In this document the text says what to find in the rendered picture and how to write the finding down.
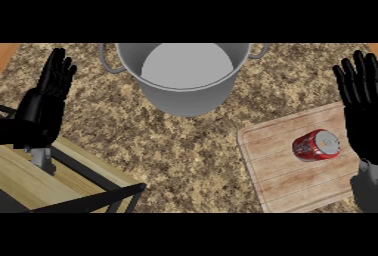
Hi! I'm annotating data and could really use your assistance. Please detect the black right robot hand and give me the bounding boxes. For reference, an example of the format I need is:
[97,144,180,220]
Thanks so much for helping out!
[330,50,378,165]

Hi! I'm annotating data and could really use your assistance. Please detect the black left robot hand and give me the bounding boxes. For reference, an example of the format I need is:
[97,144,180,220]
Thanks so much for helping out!
[0,47,78,150]

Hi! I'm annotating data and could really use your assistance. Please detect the red can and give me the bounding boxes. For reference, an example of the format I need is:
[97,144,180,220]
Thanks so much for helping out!
[290,129,342,163]

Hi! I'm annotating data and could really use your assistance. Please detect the wooden cutting board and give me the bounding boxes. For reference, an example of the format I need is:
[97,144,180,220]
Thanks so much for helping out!
[236,101,360,214]

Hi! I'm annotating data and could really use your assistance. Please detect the grey metal pot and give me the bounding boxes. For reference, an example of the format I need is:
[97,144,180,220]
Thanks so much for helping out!
[99,43,270,118]

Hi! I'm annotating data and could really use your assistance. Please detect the open wooden drawer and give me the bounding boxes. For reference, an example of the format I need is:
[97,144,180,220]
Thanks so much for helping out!
[0,105,149,214]

